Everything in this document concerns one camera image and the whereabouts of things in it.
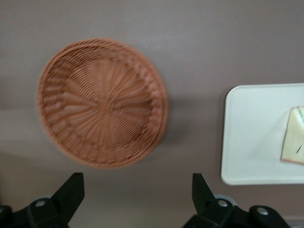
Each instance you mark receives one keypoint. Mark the round brown wicker basket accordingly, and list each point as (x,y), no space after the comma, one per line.
(102,104)

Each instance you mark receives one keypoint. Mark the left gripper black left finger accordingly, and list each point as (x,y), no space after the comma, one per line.
(64,202)

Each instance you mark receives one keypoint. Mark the triangular sandwich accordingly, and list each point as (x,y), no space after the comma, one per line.
(294,140)

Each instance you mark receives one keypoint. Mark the cream plastic serving tray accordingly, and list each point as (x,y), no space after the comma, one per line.
(254,137)

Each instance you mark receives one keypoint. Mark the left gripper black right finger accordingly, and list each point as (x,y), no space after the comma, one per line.
(209,213)

